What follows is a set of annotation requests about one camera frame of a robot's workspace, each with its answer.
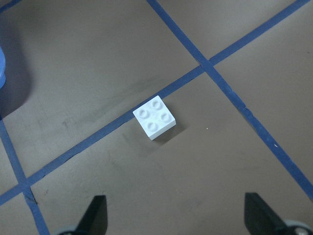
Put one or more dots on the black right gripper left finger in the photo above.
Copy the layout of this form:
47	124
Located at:
94	221

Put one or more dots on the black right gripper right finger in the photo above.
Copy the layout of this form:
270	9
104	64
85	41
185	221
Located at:
260	219

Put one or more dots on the white block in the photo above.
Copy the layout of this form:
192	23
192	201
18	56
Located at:
154	117

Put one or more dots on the blue plastic tray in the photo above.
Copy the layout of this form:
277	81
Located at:
2	68

